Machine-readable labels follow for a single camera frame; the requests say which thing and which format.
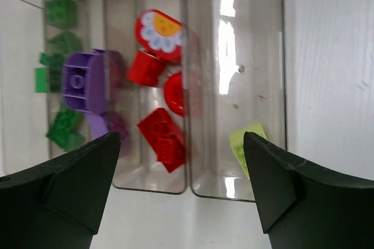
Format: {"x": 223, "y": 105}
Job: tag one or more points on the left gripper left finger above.
{"x": 59, "y": 203}

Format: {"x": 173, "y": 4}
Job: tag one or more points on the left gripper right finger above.
{"x": 304, "y": 205}

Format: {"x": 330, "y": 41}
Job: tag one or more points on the green and lime brick top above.
{"x": 245, "y": 146}

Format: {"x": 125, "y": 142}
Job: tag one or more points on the purple lego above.
{"x": 108, "y": 129}

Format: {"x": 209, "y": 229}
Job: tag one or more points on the red rectangular lego brick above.
{"x": 165, "y": 138}

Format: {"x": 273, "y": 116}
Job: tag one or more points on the purple lotus lego brick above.
{"x": 87, "y": 77}

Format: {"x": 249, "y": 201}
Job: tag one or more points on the red lego cluster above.
{"x": 145, "y": 70}

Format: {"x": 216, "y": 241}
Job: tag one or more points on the red arch lego brick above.
{"x": 173, "y": 95}

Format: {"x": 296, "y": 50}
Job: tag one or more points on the red flower lego brick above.
{"x": 160, "y": 34}

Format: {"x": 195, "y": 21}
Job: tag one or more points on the clear bin first row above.
{"x": 36, "y": 38}

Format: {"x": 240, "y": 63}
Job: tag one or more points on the small green brick in bin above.
{"x": 61, "y": 13}

